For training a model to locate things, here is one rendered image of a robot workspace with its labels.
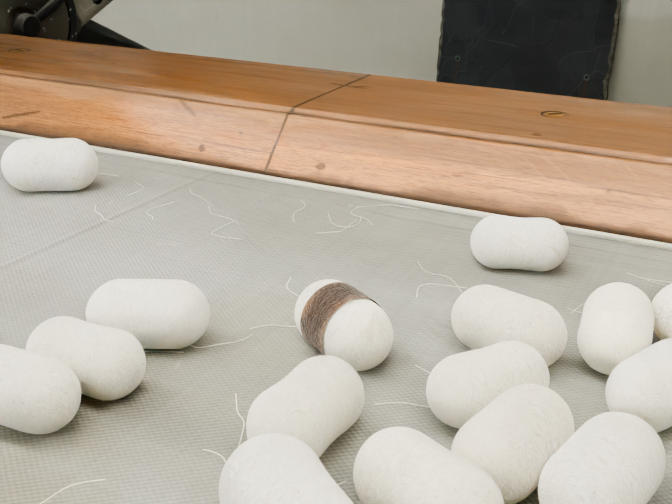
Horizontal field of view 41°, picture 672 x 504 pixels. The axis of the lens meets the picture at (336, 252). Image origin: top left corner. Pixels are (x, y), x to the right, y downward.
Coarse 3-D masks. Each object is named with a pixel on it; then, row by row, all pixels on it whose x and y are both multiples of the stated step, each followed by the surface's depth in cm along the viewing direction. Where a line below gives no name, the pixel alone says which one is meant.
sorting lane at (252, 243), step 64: (0, 192) 37; (64, 192) 37; (128, 192) 37; (192, 192) 37; (256, 192) 37; (320, 192) 37; (0, 256) 31; (64, 256) 31; (128, 256) 31; (192, 256) 31; (256, 256) 31; (320, 256) 31; (384, 256) 31; (448, 256) 31; (576, 256) 31; (640, 256) 31; (0, 320) 26; (256, 320) 27; (448, 320) 27; (576, 320) 27; (192, 384) 23; (256, 384) 23; (384, 384) 23; (576, 384) 23; (0, 448) 21; (64, 448) 21; (128, 448) 21; (192, 448) 21; (448, 448) 21
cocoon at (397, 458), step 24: (384, 432) 18; (408, 432) 18; (360, 456) 18; (384, 456) 18; (408, 456) 17; (432, 456) 17; (456, 456) 17; (360, 480) 18; (384, 480) 17; (408, 480) 17; (432, 480) 17; (456, 480) 17; (480, 480) 17
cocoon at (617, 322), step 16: (608, 288) 25; (624, 288) 24; (592, 304) 24; (608, 304) 24; (624, 304) 23; (640, 304) 24; (592, 320) 23; (608, 320) 23; (624, 320) 23; (640, 320) 23; (592, 336) 23; (608, 336) 23; (624, 336) 23; (640, 336) 23; (592, 352) 23; (608, 352) 23; (624, 352) 23; (608, 368) 23
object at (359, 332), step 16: (304, 304) 24; (352, 304) 23; (368, 304) 23; (336, 320) 23; (352, 320) 23; (368, 320) 23; (384, 320) 23; (336, 336) 23; (352, 336) 23; (368, 336) 23; (384, 336) 23; (336, 352) 23; (352, 352) 23; (368, 352) 23; (384, 352) 23; (368, 368) 23
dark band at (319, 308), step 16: (320, 288) 24; (336, 288) 24; (352, 288) 24; (320, 304) 24; (336, 304) 23; (304, 320) 24; (320, 320) 23; (304, 336) 24; (320, 336) 23; (320, 352) 24
